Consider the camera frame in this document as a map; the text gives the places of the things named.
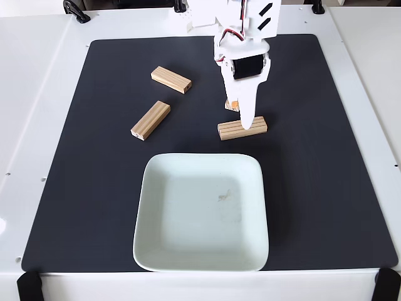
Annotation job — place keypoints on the wooden block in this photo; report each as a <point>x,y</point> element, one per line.
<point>228,131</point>
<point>170,79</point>
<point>150,120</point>
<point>229,107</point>

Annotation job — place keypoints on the pale square plate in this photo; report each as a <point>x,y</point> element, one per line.
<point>200,219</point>

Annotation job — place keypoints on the black table clamp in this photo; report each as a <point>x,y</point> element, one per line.
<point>78,15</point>
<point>318,8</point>
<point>178,7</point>

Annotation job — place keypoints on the dark grey table mat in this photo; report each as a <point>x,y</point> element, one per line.
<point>94,188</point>

